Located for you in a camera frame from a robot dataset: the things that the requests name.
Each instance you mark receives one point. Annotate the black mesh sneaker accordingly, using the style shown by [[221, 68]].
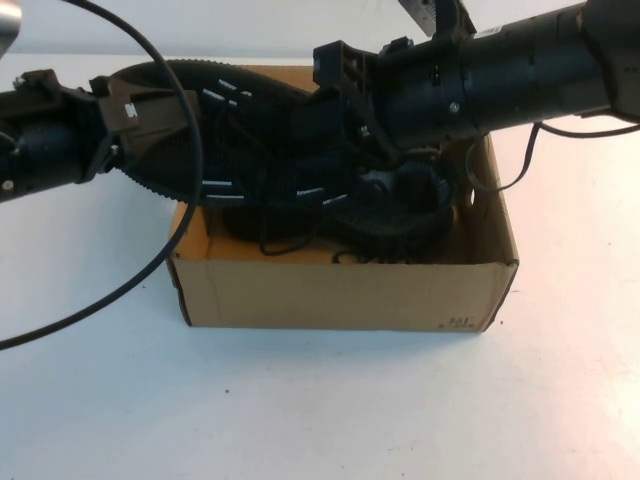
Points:
[[240, 227], [260, 150]]

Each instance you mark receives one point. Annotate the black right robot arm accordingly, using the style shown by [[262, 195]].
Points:
[[550, 65]]

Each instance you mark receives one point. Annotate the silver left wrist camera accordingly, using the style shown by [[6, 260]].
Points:
[[9, 25]]

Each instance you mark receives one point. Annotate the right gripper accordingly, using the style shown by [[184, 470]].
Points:
[[420, 100]]

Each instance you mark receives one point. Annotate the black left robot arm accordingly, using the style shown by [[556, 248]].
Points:
[[10, 170]]

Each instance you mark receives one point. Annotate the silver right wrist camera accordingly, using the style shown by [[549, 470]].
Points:
[[422, 15]]

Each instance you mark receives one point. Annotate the brown cardboard shoe box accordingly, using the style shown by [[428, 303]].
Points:
[[350, 295]]

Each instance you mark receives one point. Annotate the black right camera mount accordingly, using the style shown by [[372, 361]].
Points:
[[455, 17]]

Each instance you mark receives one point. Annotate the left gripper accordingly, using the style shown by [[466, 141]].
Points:
[[65, 150]]

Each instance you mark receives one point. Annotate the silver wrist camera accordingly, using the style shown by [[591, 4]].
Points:
[[9, 25], [422, 15]]

